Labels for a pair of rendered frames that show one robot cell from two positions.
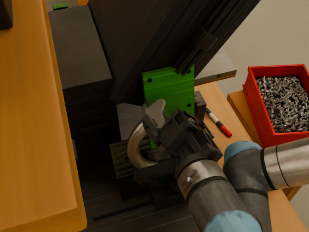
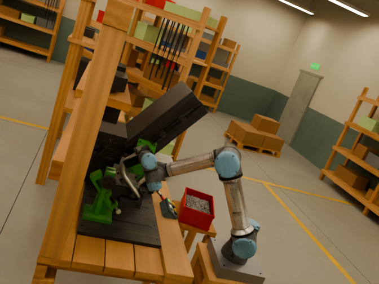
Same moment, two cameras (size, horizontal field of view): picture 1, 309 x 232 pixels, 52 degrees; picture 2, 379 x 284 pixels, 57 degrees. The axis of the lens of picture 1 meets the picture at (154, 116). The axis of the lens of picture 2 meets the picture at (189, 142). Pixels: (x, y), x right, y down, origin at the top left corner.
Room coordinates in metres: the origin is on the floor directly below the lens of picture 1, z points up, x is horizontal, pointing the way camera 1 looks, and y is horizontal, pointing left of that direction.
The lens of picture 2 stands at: (-1.49, -0.26, 1.91)
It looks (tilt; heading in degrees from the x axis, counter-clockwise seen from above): 16 degrees down; 0
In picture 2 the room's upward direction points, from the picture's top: 20 degrees clockwise
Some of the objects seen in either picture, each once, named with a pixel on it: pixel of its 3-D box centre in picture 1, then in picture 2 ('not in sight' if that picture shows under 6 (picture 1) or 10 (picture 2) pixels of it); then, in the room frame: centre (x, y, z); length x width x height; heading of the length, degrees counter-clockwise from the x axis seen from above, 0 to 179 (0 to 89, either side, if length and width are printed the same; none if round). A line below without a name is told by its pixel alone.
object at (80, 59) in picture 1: (76, 92); (105, 151); (0.61, 0.22, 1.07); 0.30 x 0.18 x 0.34; 18
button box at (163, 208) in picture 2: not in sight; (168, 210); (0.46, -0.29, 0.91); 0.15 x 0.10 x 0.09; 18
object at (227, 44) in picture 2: not in sight; (178, 62); (9.15, 0.89, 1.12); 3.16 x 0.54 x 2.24; 109
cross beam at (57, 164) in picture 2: not in sight; (73, 123); (0.44, 0.41, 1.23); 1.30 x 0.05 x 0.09; 18
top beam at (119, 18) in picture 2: not in sight; (117, 12); (0.46, 0.34, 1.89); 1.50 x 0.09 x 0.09; 18
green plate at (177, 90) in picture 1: (166, 98); (142, 155); (0.50, -0.03, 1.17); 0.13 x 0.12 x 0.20; 18
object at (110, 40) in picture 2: not in sight; (91, 105); (0.46, 0.34, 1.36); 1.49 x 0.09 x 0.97; 18
